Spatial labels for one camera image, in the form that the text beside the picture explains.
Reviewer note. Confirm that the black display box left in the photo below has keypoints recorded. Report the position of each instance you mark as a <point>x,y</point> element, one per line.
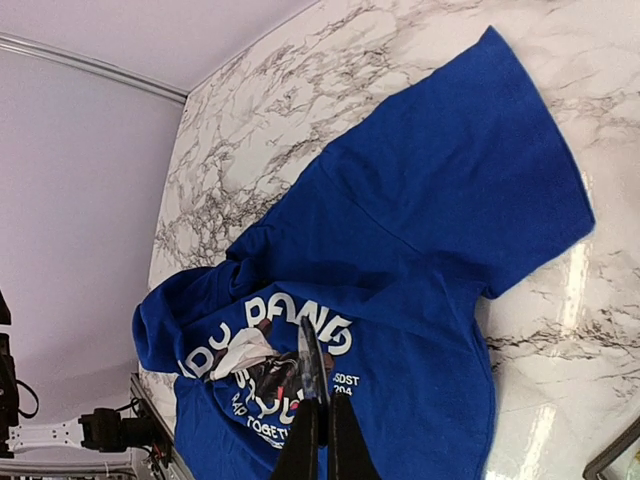
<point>595,469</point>

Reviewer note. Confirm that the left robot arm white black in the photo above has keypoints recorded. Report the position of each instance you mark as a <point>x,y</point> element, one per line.
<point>30,400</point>

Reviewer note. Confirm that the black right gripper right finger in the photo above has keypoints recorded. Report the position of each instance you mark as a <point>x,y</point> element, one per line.
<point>348,454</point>

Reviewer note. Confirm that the blue panda print t-shirt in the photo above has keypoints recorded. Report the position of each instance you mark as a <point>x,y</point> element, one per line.
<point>453,189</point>

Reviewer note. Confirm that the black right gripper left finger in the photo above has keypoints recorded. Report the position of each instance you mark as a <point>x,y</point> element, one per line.
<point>298,459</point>

